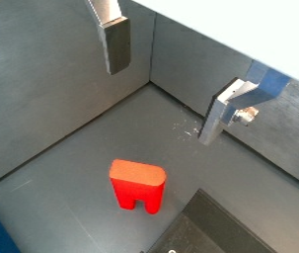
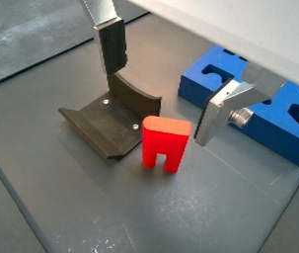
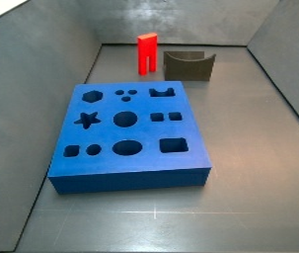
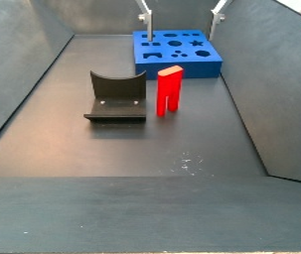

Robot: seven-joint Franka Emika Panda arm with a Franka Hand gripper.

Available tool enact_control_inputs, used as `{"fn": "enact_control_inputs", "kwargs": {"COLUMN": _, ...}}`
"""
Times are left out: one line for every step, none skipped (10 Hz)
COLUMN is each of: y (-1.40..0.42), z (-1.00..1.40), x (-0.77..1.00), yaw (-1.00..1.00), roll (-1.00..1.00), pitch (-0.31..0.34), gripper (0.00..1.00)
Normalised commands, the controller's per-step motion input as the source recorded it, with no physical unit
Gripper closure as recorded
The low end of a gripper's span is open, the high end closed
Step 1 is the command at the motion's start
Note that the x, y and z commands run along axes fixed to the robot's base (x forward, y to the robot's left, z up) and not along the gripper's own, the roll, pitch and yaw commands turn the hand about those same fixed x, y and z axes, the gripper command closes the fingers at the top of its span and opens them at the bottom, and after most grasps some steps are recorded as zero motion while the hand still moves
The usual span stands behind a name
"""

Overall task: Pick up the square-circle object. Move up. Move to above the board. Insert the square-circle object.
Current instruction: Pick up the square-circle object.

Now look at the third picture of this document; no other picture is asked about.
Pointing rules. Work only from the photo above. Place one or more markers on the red two-pronged peg block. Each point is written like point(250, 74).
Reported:
point(147, 53)

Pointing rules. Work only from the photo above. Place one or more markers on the blue foam shape board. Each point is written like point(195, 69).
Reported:
point(129, 138)

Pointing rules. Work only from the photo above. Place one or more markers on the black curved holder stand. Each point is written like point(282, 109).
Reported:
point(187, 66)

